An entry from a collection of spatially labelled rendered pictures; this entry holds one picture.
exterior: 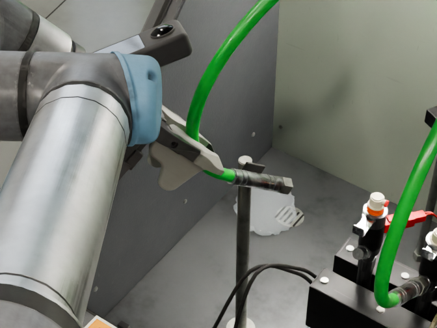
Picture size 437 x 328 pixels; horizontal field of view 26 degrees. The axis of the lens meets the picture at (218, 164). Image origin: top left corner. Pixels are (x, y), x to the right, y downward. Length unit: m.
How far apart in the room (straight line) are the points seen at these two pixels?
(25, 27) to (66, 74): 0.13
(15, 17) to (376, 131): 0.71
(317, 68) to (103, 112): 0.76
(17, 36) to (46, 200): 0.31
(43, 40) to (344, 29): 0.59
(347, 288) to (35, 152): 0.62
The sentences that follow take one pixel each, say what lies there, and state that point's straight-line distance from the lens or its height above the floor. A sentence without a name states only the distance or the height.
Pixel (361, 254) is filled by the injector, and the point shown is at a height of 1.06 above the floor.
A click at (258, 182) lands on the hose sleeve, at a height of 1.14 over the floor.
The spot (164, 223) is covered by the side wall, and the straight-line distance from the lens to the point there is 1.36.
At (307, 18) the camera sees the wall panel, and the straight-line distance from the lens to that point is 1.39.
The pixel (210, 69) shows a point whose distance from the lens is 0.93.
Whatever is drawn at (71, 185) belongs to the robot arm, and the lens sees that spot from 0.61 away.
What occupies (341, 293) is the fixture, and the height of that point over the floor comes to 0.98.
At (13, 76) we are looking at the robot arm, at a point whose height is 1.42.
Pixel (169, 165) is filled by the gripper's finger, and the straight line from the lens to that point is 0.96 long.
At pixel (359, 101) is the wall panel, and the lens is 1.42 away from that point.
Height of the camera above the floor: 1.89
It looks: 43 degrees down
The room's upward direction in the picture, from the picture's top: straight up
